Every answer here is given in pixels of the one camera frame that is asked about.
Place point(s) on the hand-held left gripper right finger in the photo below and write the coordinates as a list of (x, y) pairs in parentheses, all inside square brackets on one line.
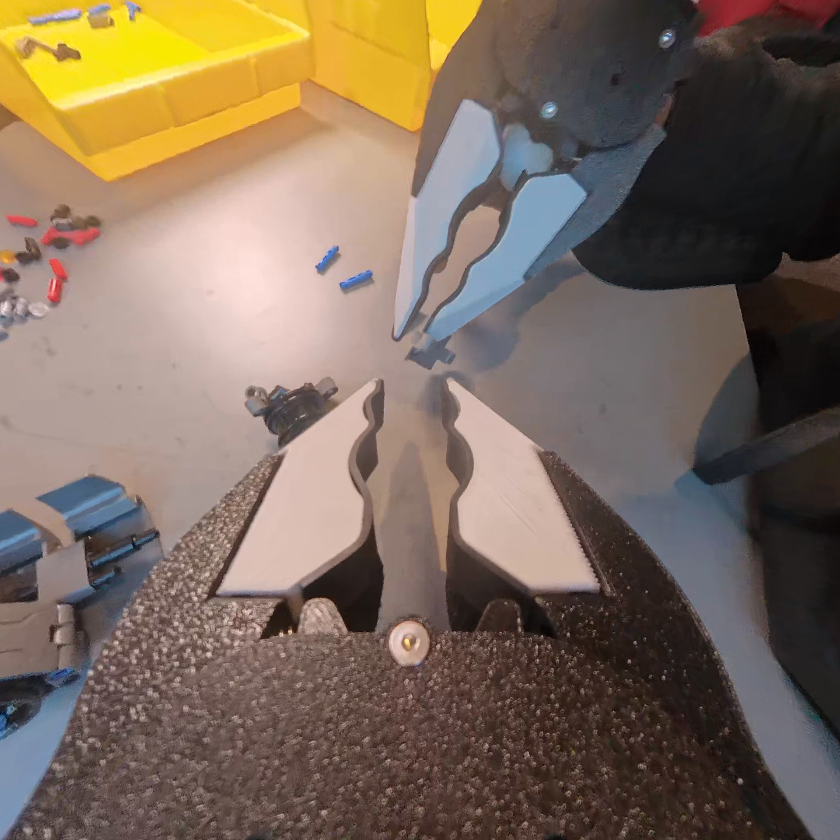
[(518, 525)]

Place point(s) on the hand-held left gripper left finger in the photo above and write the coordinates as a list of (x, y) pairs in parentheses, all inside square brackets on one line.
[(302, 525)]

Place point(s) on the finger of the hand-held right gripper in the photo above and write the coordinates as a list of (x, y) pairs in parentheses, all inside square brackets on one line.
[(446, 177), (525, 229)]

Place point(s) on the black round toy lens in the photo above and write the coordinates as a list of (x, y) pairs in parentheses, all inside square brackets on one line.
[(292, 407)]

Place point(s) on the yellow plastic storage bin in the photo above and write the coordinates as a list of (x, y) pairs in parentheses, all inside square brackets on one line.
[(374, 59), (164, 98)]

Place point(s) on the grey brick head assembly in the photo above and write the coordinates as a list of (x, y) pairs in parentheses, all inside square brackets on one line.
[(65, 577)]

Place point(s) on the blue small brick piece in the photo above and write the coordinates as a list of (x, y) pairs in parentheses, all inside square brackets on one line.
[(133, 8)]

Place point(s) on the pile of small brick parts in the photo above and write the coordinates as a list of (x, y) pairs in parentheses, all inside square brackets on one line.
[(65, 235)]

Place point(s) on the blue long brick axle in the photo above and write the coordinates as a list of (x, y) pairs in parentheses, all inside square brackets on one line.
[(56, 17)]

